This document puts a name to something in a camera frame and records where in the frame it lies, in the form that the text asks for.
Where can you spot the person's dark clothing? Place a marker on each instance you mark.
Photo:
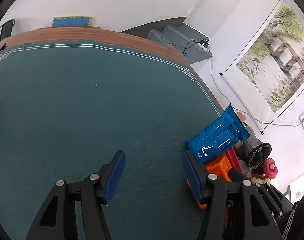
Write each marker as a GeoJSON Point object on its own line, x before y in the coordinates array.
{"type": "Point", "coordinates": [302, 205]}

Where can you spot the blue foam floor mats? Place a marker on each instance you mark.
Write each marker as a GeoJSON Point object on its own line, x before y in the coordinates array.
{"type": "Point", "coordinates": [71, 22]}

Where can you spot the wooden table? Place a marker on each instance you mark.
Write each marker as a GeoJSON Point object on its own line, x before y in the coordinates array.
{"type": "Point", "coordinates": [91, 33]}

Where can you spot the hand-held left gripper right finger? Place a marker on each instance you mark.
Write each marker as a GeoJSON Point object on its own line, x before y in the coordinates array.
{"type": "Point", "coordinates": [193, 177]}

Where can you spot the white power strip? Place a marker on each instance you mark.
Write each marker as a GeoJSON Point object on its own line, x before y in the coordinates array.
{"type": "Point", "coordinates": [205, 46]}

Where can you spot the hanging scroll painting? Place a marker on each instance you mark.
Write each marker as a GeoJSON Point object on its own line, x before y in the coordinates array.
{"type": "Point", "coordinates": [279, 62]}

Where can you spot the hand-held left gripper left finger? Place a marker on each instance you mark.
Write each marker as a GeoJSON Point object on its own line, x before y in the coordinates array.
{"type": "Point", "coordinates": [114, 177]}

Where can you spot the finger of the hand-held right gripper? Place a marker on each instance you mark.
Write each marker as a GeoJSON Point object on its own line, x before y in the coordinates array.
{"type": "Point", "coordinates": [235, 175]}

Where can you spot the black metal chair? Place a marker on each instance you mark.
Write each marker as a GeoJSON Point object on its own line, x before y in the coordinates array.
{"type": "Point", "coordinates": [7, 28]}

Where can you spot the pink plush toy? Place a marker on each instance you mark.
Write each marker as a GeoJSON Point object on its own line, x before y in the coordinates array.
{"type": "Point", "coordinates": [270, 168]}

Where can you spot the red biscuit tin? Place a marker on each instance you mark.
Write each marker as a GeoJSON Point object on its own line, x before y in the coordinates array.
{"type": "Point", "coordinates": [232, 157]}

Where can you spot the cream plush doll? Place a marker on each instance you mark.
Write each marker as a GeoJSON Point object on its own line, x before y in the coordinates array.
{"type": "Point", "coordinates": [260, 179]}

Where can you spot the large orange toy cube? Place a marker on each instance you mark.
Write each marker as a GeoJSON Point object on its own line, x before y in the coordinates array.
{"type": "Point", "coordinates": [218, 168]}

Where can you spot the grey and black knitted sock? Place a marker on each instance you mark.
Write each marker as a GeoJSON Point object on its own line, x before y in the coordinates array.
{"type": "Point", "coordinates": [258, 153]}

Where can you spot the blue snack packet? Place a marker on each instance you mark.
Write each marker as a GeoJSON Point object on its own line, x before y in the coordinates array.
{"type": "Point", "coordinates": [217, 137]}

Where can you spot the light grey sock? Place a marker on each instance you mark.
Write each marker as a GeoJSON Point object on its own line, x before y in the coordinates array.
{"type": "Point", "coordinates": [245, 168]}

